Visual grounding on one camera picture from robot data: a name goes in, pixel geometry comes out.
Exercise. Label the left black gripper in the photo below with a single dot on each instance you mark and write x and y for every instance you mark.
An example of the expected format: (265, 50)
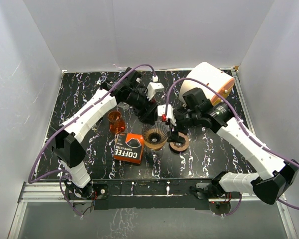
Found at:
(145, 113)

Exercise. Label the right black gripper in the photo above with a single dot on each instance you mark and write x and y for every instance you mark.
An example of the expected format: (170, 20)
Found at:
(174, 136)

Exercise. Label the orange coffee filter box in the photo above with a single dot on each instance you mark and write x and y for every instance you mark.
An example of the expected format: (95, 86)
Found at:
(129, 147)

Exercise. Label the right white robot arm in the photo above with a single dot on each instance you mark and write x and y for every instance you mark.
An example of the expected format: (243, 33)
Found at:
(273, 175)

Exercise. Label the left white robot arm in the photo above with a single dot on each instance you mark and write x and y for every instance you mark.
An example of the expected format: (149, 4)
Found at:
(67, 142)

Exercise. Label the clear ribbed glass dripper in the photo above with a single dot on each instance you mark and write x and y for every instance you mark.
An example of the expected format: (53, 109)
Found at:
(124, 106)

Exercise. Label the white orange coffee grinder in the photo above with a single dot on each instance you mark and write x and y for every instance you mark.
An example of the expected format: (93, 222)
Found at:
(211, 76)

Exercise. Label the clear glass server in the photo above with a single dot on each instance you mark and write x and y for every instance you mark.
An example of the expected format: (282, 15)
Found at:
(154, 156)

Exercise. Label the orange glass carafe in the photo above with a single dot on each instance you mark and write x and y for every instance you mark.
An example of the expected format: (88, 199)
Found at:
(116, 122)

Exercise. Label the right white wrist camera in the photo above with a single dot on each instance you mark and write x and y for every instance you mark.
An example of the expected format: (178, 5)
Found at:
(165, 113)

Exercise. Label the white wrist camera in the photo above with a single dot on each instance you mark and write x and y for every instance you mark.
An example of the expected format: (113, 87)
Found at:
(165, 113)
(153, 88)

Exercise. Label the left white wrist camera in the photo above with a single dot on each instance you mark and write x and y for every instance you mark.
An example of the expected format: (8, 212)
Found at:
(153, 88)

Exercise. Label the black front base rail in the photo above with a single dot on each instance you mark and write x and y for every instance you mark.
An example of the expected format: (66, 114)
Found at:
(152, 193)

